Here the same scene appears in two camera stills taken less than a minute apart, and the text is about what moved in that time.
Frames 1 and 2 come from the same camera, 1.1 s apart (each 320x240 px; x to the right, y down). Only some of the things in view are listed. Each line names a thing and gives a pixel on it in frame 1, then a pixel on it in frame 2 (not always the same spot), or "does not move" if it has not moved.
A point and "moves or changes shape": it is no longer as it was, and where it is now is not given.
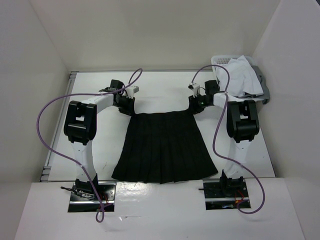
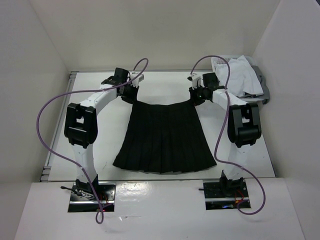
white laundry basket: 221,59 does not move
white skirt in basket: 242,79 does not move
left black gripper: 130,109 to 133,98
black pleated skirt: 163,148 moves or changes shape
